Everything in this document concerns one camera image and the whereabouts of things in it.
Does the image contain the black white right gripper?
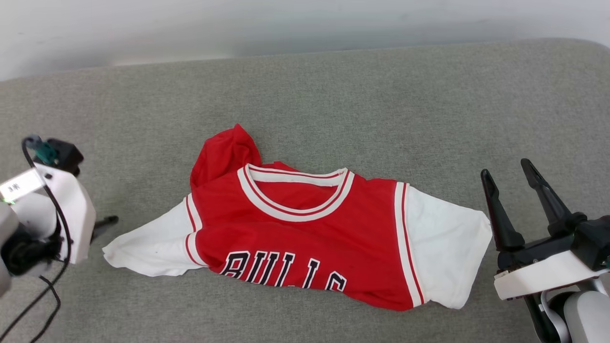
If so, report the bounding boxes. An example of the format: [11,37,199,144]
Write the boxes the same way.
[480,159,610,301]

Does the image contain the white paper label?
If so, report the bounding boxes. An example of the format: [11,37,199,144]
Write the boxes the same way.
[0,169,46,203]

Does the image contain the grey fabric sofa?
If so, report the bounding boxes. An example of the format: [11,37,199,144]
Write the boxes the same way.
[0,38,610,343]

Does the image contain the teal cable connector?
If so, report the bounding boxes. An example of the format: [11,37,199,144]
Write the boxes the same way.
[34,137,59,166]

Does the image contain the red and white Bulls jersey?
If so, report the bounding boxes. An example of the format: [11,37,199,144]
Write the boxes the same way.
[102,124,492,312]

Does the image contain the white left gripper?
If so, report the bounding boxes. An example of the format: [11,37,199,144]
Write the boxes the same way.
[2,163,119,276]

